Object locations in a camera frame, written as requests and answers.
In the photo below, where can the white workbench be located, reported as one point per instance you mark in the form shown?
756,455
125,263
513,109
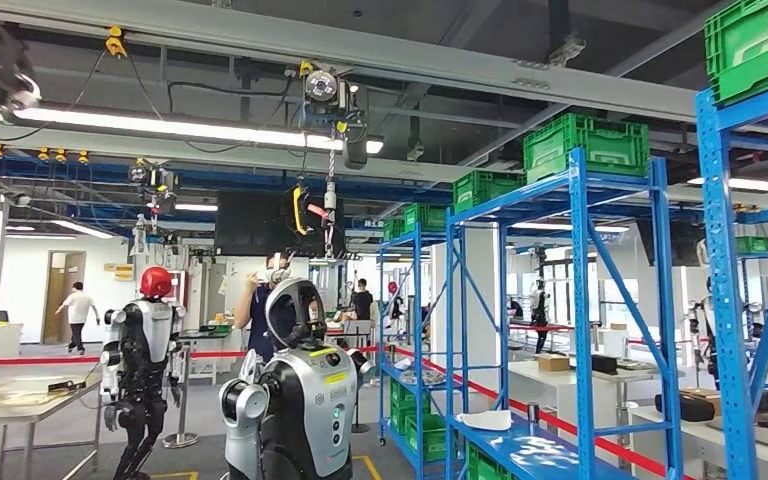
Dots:
675,444
556,391

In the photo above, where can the black flat device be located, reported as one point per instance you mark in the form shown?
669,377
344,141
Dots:
66,385

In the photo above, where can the red helmet humanoid robot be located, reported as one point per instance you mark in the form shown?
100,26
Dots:
139,364

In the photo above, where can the grey overhead hoist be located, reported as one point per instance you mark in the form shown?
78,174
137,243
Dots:
324,93

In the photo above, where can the black hanging display screen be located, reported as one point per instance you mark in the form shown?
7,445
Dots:
251,225

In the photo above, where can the white black humanoid robot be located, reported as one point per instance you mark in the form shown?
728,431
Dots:
705,331
540,311

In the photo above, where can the white plastic part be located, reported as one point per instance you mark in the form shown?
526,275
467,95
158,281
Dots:
483,420

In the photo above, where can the metal table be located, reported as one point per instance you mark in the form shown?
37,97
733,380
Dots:
20,401

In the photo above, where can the silver metal parts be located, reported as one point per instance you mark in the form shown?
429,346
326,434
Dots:
424,378

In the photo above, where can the brown wooden door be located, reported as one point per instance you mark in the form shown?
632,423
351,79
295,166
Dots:
62,298

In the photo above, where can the brown cardboard box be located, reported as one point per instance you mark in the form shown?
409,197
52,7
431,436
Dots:
698,392
553,362

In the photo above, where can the grey metal cylinder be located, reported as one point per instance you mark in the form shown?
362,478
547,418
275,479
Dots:
533,417

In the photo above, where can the chrome stanchion post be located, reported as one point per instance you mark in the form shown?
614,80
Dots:
182,397

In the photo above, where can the white ceiling light strip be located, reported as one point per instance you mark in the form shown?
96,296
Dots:
569,227
82,228
748,185
195,207
159,126

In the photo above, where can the black zip case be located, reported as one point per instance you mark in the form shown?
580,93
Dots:
604,364
685,409

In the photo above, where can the yellow black hoist pendant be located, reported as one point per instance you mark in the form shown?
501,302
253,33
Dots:
300,208

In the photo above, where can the black overhead hoist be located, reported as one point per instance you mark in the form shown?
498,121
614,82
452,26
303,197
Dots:
152,185

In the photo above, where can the person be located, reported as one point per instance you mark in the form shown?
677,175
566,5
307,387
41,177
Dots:
78,311
361,301
258,324

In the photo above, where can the grey overhead crane rail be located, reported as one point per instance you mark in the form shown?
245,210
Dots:
357,50
225,159

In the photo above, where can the silver black humanoid robot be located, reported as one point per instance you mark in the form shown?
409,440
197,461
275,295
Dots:
291,397

